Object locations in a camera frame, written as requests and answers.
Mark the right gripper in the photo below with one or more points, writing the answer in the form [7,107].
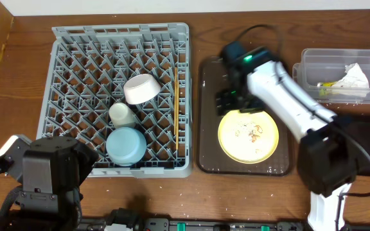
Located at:
[225,101]

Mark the yellow plate with scraps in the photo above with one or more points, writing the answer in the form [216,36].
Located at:
[248,138]

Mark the green yellow wrapper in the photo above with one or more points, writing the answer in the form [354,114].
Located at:
[329,88]

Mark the pink white bowl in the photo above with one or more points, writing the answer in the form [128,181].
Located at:
[140,89]

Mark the white napkin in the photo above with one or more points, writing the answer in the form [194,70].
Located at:
[354,83]

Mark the white plastic cup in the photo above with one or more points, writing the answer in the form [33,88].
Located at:
[121,116]

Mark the light blue bowl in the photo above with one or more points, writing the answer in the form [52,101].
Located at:
[125,146]

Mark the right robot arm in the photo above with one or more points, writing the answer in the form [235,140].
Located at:
[325,163]

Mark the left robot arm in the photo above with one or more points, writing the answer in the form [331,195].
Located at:
[49,171]

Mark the clear plastic waste bin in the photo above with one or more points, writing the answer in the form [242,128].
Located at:
[326,65]

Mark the dark brown serving tray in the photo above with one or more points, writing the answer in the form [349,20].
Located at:
[210,156]

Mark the grey plastic dish rack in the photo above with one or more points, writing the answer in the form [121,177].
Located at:
[88,68]

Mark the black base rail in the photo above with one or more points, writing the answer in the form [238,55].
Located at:
[128,220]

